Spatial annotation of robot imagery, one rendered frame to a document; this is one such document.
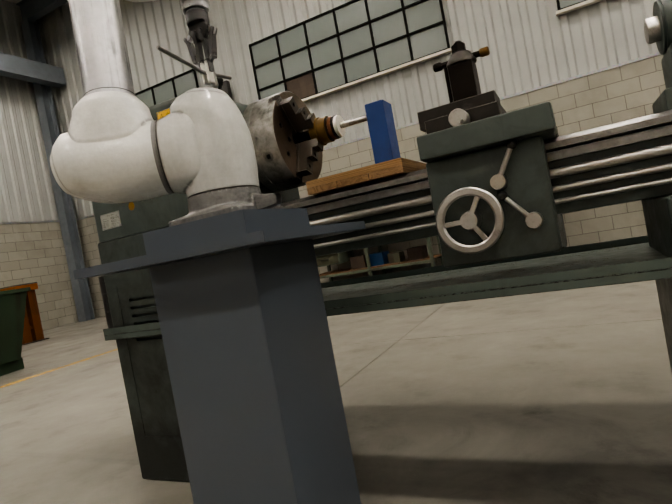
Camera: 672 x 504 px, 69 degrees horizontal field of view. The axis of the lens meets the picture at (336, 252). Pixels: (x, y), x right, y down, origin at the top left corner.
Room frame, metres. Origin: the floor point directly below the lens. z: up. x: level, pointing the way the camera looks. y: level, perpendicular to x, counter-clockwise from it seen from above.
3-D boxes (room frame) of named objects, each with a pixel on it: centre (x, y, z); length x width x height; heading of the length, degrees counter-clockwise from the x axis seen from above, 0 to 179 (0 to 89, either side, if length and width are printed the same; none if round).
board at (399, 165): (1.55, -0.16, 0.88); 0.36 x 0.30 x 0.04; 153
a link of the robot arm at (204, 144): (1.05, 0.22, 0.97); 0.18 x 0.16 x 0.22; 96
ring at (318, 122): (1.61, -0.04, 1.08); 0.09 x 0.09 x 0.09; 63
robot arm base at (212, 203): (1.04, 0.19, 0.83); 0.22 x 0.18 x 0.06; 65
